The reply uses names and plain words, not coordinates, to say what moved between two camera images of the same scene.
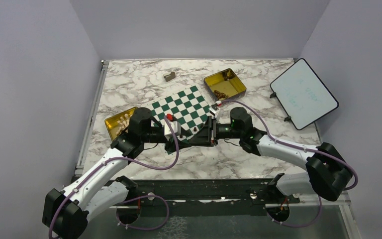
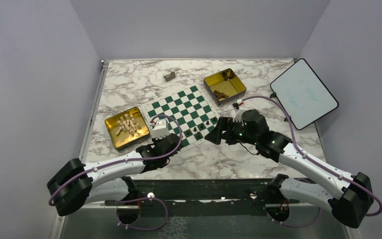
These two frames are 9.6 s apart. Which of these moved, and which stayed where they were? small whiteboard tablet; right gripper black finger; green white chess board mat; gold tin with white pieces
Moved: right gripper black finger
Stayed: gold tin with white pieces; small whiteboard tablet; green white chess board mat
